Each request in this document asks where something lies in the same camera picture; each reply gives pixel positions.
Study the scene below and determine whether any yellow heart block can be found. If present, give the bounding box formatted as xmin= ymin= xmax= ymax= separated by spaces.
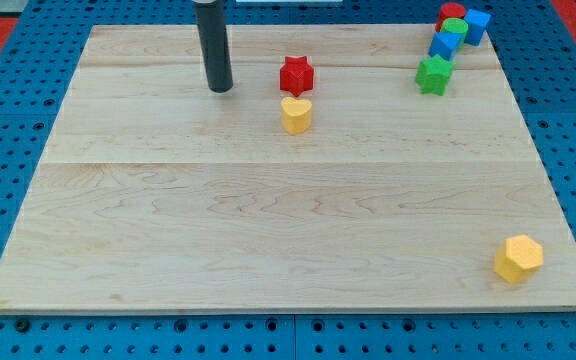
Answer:
xmin=280 ymin=97 xmax=313 ymax=135

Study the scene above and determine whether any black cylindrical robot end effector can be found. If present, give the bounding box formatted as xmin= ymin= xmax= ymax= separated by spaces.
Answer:
xmin=193 ymin=0 xmax=233 ymax=93

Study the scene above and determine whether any blue cube block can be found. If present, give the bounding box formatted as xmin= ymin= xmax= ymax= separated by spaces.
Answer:
xmin=464 ymin=9 xmax=491 ymax=46
xmin=428 ymin=32 xmax=462 ymax=61

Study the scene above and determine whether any blue cube block back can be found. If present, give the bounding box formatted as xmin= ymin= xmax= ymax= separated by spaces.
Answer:
xmin=464 ymin=9 xmax=491 ymax=46

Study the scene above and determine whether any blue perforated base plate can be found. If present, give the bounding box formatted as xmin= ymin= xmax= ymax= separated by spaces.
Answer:
xmin=0 ymin=0 xmax=576 ymax=359

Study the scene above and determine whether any red cylinder block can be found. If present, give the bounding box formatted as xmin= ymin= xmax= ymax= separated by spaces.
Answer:
xmin=435 ymin=1 xmax=467 ymax=32

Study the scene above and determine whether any green star block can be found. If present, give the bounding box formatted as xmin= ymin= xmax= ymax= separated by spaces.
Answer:
xmin=415 ymin=55 xmax=455 ymax=96

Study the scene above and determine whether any blue cube block front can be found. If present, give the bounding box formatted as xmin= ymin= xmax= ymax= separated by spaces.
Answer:
xmin=428 ymin=32 xmax=462 ymax=61

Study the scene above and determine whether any green cylinder block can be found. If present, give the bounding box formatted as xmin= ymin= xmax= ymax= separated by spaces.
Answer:
xmin=440 ymin=17 xmax=469 ymax=49

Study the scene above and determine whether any light wooden board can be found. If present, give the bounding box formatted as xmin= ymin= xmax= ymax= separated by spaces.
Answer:
xmin=0 ymin=24 xmax=576 ymax=316

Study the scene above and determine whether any red star block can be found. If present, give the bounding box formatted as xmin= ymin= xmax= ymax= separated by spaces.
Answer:
xmin=279 ymin=56 xmax=315 ymax=97

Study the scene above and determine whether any yellow hexagon block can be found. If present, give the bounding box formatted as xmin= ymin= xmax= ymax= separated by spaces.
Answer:
xmin=493 ymin=234 xmax=544 ymax=284

